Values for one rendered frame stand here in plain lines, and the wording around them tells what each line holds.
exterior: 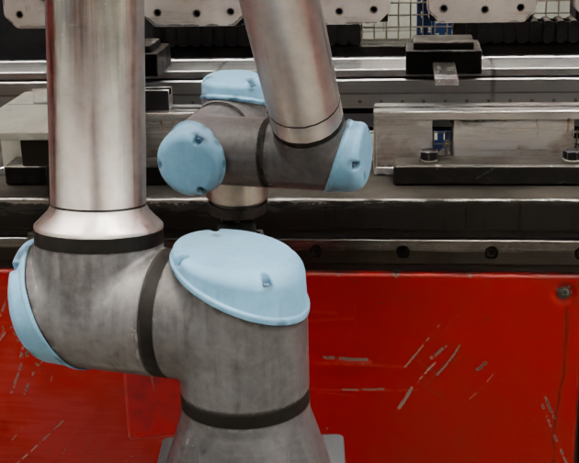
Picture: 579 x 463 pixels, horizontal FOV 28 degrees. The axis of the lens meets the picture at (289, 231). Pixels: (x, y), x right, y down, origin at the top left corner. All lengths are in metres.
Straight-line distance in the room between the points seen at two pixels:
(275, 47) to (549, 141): 0.70
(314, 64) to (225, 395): 0.33
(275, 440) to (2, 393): 0.84
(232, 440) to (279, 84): 0.34
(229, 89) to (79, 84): 0.34
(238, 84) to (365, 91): 0.64
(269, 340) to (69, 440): 0.86
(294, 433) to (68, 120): 0.33
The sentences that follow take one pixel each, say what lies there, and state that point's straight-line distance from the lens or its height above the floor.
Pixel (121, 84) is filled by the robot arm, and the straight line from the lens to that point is 1.00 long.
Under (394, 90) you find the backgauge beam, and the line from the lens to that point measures 1.92.
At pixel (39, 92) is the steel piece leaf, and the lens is 1.66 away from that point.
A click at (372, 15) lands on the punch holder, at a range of 1.63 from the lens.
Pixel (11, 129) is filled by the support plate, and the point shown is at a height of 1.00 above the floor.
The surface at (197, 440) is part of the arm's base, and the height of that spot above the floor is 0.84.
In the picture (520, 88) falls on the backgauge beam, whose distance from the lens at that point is 1.92.
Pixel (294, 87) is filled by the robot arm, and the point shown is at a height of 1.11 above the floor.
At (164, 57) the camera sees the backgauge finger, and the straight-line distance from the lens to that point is 1.96.
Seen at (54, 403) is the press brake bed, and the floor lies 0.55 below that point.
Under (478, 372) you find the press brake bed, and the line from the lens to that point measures 1.67.
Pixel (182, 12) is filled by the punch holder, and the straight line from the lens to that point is 1.66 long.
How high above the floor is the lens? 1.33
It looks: 18 degrees down
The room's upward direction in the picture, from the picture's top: 2 degrees counter-clockwise
